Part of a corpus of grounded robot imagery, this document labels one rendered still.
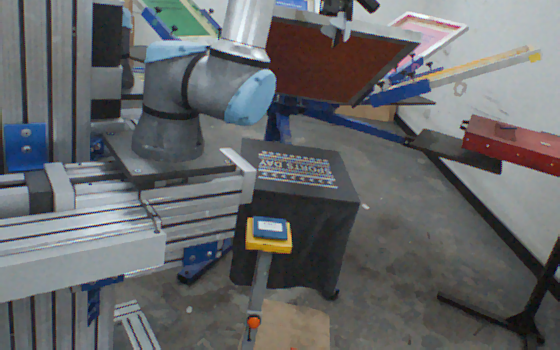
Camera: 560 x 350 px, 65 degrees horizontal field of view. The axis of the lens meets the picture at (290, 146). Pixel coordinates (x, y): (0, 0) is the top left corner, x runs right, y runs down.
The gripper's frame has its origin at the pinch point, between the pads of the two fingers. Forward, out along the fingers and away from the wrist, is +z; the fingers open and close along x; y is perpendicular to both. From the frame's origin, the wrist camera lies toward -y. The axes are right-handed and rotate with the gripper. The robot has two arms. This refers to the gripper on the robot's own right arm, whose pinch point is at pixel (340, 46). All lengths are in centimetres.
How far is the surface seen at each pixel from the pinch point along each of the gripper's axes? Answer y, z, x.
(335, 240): -16, 65, -33
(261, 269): 12, 68, -4
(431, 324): -98, 125, -101
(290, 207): 3, 53, -28
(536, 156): -114, 23, -65
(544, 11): -200, -90, -203
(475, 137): -90, 18, -78
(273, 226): 11, 54, -1
